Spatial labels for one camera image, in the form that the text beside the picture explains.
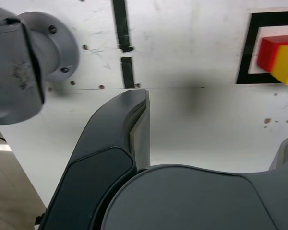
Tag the yellow cube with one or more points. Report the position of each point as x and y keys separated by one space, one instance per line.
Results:
x=286 y=64

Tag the red cube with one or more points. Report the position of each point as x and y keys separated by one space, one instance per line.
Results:
x=267 y=52

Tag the black tape strip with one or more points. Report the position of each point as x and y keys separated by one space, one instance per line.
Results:
x=121 y=24

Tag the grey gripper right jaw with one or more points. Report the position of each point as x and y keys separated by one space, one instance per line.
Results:
x=194 y=203

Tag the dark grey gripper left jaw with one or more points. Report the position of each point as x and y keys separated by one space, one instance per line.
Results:
x=98 y=148

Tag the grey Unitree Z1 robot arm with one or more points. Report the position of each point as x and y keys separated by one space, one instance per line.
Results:
x=14 y=72

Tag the black tape square outline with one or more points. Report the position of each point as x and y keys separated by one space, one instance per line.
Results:
x=246 y=60

